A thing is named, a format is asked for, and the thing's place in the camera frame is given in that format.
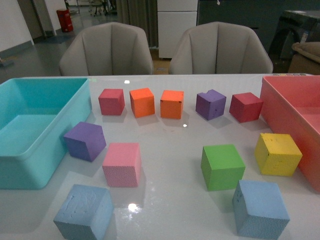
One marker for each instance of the grey curtain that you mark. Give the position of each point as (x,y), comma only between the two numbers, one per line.
(142,14)

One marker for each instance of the left beige chair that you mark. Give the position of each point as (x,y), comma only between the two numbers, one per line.
(109,49)

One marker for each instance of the right orange foam block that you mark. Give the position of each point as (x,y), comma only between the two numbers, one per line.
(171,104)

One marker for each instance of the left orange foam block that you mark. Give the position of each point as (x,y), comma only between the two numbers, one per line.
(142,102)

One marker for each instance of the yellow foam block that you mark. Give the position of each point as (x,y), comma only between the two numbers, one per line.
(277,154)

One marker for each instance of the dark grey counter cabinet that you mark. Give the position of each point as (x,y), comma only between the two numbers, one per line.
(260,15)

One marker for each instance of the pink plastic bin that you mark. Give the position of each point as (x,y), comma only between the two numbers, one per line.
(291,105)

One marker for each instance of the brown sofa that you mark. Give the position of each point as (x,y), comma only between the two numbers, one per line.
(306,58)

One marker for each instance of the black appliance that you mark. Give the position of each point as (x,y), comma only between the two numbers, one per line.
(294,26)

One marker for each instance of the red fire extinguisher box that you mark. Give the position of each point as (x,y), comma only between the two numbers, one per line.
(65,20)

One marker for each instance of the left purple foam block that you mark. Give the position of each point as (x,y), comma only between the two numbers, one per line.
(85,141)

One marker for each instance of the left crimson foam block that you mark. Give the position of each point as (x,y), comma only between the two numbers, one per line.
(111,102)

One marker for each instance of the right dark red foam block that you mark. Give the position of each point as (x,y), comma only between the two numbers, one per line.
(245,107)

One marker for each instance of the right beige chair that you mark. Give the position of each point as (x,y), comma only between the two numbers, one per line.
(220,48)

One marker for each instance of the right notched purple foam block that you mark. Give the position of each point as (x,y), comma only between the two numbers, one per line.
(210,105)

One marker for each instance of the white drawer cabinet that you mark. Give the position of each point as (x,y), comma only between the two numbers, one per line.
(174,17)

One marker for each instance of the light blue foam block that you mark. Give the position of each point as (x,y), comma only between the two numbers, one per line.
(85,213)
(259,210)

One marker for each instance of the orange foam block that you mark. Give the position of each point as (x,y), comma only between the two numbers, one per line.
(171,104)
(142,102)

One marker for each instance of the beige chair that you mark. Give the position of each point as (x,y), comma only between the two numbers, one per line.
(109,49)
(220,48)

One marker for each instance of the green foam block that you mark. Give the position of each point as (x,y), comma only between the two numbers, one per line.
(222,167)

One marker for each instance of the teal plastic bin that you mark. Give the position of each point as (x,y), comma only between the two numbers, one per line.
(35,113)

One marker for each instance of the pink foam block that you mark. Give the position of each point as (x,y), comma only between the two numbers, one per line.
(122,165)

